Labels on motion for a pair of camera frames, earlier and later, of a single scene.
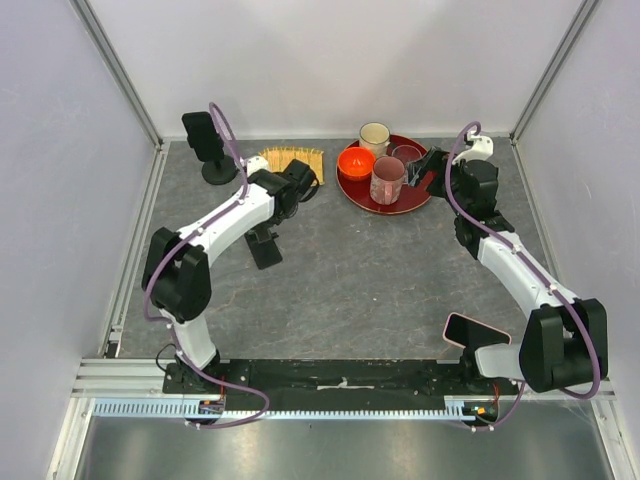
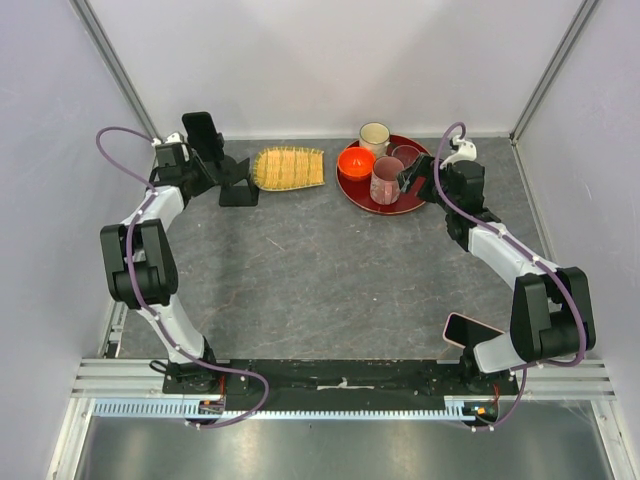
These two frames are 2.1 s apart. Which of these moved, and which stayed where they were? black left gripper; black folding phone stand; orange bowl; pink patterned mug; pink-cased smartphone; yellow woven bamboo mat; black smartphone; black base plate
Moved: black folding phone stand; black left gripper
Stayed: orange bowl; pink-cased smartphone; black smartphone; pink patterned mug; yellow woven bamboo mat; black base plate
